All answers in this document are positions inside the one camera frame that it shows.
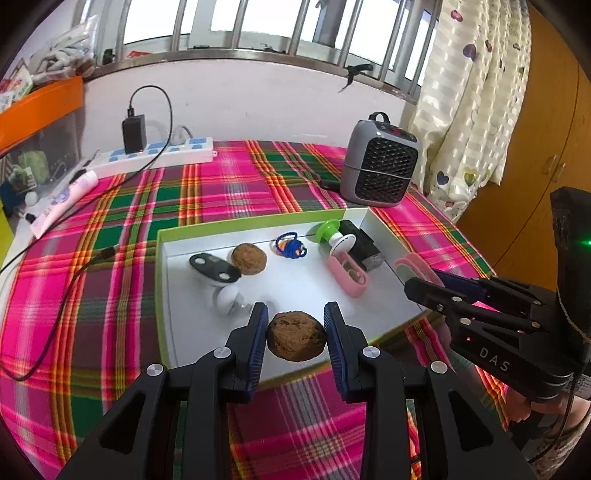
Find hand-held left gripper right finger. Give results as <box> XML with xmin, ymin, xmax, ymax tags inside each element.
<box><xmin>323</xmin><ymin>301</ymin><xmax>527</xmax><ymax>480</ymax></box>

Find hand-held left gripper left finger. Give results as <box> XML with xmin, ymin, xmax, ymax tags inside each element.
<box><xmin>55</xmin><ymin>302</ymin><xmax>269</xmax><ymax>480</ymax></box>

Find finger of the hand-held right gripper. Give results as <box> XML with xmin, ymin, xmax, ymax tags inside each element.
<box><xmin>434</xmin><ymin>270</ymin><xmax>543</xmax><ymax>305</ymax></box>
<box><xmin>404</xmin><ymin>277</ymin><xmax>541</xmax><ymax>334</ymax></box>

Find pink grey clip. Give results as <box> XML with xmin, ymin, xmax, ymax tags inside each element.
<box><xmin>394</xmin><ymin>256</ymin><xmax>444</xmax><ymax>284</ymax></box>

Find brown walnut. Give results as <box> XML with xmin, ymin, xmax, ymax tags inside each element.
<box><xmin>231</xmin><ymin>244</ymin><xmax>269</xmax><ymax>276</ymax></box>
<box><xmin>267</xmin><ymin>312</ymin><xmax>328</xmax><ymax>361</ymax></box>

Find green white cardboard box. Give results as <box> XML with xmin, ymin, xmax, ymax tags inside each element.
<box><xmin>154</xmin><ymin>207</ymin><xmax>428</xmax><ymax>384</ymax></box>

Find black flashlight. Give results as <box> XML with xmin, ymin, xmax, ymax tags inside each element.
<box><xmin>339</xmin><ymin>220</ymin><xmax>382</xmax><ymax>271</ymax></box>

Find pink oval case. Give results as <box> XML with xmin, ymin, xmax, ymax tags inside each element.
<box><xmin>327</xmin><ymin>253</ymin><xmax>370</xmax><ymax>298</ymax></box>

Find grey bear-shaped gadget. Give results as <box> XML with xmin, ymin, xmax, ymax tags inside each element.
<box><xmin>189</xmin><ymin>253</ymin><xmax>242</xmax><ymax>284</ymax></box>

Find blue orange knitted charm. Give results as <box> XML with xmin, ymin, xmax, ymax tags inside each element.
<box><xmin>276</xmin><ymin>232</ymin><xmax>308</xmax><ymax>259</ymax></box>

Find green white spool-shaped gadget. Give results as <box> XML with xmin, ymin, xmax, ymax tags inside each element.
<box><xmin>316</xmin><ymin>219</ymin><xmax>356</xmax><ymax>254</ymax></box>

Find person's right forearm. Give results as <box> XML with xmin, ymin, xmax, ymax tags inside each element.
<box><xmin>508</xmin><ymin>401</ymin><xmax>591</xmax><ymax>467</ymax></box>

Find person's right hand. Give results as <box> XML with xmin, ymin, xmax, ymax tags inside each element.
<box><xmin>503</xmin><ymin>385</ymin><xmax>575</xmax><ymax>428</ymax></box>

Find grey space heater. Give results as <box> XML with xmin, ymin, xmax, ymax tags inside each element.
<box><xmin>339</xmin><ymin>112</ymin><xmax>420</xmax><ymax>208</ymax></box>

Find wooden cabinet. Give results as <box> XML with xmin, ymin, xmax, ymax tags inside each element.
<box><xmin>455</xmin><ymin>4</ymin><xmax>591</xmax><ymax>287</ymax></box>

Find pink green plaid tablecloth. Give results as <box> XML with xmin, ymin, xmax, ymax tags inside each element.
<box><xmin>0</xmin><ymin>141</ymin><xmax>511</xmax><ymax>480</ymax></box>

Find cream heart print curtain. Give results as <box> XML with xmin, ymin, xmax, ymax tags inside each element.
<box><xmin>411</xmin><ymin>0</ymin><xmax>532</xmax><ymax>222</ymax></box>

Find white power strip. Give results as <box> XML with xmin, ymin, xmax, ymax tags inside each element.
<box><xmin>85</xmin><ymin>137</ymin><xmax>217</xmax><ymax>178</ymax></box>

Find black hook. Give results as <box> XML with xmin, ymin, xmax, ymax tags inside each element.
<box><xmin>339</xmin><ymin>65</ymin><xmax>372</xmax><ymax>93</ymax></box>

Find pink white tube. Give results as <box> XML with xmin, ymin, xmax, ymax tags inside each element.
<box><xmin>28</xmin><ymin>168</ymin><xmax>99</xmax><ymax>238</ymax></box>

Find black charger adapter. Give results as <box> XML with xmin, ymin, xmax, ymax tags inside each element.
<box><xmin>122</xmin><ymin>115</ymin><xmax>147</xmax><ymax>153</ymax></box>

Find yellow green box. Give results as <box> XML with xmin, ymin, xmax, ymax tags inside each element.
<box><xmin>0</xmin><ymin>212</ymin><xmax>16</xmax><ymax>264</ymax></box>

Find blue toy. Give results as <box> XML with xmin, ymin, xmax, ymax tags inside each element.
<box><xmin>0</xmin><ymin>180</ymin><xmax>24</xmax><ymax>217</ymax></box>

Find metal window grille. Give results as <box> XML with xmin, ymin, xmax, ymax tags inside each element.
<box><xmin>74</xmin><ymin>0</ymin><xmax>439</xmax><ymax>100</ymax></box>

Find orange lid storage bin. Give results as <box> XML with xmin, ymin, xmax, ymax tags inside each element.
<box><xmin>0</xmin><ymin>76</ymin><xmax>84</xmax><ymax>185</ymax></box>

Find colourful paper packets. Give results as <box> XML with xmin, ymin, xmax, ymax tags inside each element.
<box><xmin>0</xmin><ymin>65</ymin><xmax>33</xmax><ymax>109</ymax></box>

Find clear plastic bag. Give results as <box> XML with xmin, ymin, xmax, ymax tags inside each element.
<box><xmin>28</xmin><ymin>14</ymin><xmax>100</xmax><ymax>86</ymax></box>

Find black charger cable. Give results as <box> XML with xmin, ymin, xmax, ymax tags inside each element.
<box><xmin>0</xmin><ymin>85</ymin><xmax>174</xmax><ymax>381</ymax></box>

